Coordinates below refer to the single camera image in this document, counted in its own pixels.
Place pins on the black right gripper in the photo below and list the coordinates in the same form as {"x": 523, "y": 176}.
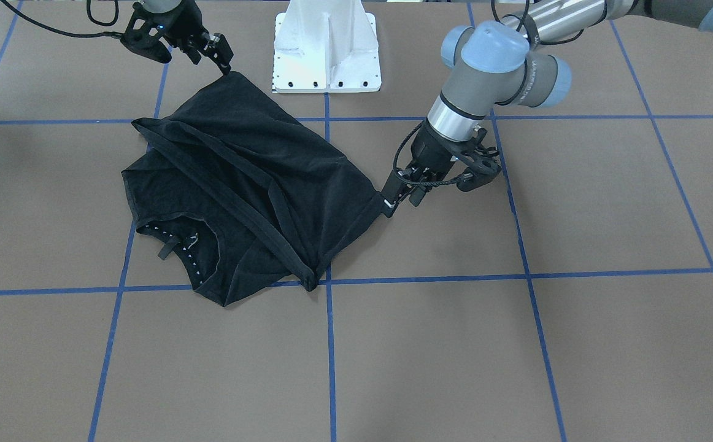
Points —
{"x": 183, "y": 26}

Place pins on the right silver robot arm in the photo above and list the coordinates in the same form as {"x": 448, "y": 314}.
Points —
{"x": 154, "y": 25}

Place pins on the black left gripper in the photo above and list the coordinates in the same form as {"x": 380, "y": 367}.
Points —
{"x": 432, "y": 146}

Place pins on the black graphic t-shirt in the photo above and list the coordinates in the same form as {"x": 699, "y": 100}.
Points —
{"x": 244, "y": 194}

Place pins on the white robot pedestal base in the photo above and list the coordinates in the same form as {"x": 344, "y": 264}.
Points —
{"x": 326, "y": 47}

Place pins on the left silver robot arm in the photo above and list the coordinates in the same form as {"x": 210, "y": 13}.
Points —
{"x": 497, "y": 63}

